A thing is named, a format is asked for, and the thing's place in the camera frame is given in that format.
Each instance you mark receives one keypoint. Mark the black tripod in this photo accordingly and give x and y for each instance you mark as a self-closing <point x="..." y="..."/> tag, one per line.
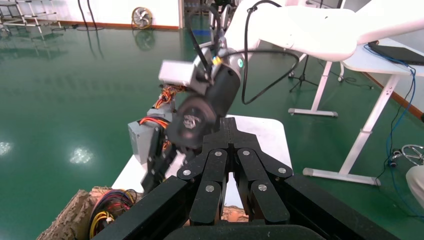
<point x="303" y="71"/>

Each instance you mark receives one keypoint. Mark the black laptop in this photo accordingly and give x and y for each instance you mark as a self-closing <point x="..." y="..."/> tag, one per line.
<point x="400" y="54"/>

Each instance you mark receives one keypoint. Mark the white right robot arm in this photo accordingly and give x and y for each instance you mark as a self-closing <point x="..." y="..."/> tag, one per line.
<point x="314" y="30"/>

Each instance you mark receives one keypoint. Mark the brown cardboard divider box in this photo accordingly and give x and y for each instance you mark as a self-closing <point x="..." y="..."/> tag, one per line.
<point x="66" y="218"/>

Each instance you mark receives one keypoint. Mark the white rounded object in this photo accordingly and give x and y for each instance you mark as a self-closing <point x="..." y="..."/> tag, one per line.
<point x="415" y="180"/>

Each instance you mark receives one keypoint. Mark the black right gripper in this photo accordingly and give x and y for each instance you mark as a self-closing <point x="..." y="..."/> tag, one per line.
<point x="195" y="122"/>

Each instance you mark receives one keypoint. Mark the white metal shelf rack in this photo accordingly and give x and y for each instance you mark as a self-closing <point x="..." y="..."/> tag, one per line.
<point x="33" y="23"/>

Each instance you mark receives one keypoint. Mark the white desk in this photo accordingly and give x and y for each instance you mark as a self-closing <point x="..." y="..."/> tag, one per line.
<point x="374" y="66"/>

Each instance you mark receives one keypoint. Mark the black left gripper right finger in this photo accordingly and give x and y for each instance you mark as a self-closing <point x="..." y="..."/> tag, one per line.
<point x="251" y="172"/>

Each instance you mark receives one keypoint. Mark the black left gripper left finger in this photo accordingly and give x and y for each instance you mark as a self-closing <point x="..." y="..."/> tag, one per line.
<point x="212" y="172"/>

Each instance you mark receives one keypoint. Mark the blue floor mat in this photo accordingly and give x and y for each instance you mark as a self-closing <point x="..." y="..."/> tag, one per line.
<point x="200" y="32"/>

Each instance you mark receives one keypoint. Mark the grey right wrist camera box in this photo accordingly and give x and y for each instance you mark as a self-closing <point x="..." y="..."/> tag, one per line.
<point x="175" y="73"/>

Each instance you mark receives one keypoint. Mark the metal stool base with casters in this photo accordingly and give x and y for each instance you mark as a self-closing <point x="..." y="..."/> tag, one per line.
<point x="393" y="162"/>

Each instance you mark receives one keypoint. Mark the round metal floor fan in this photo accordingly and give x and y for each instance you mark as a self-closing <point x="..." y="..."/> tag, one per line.
<point x="141" y="17"/>

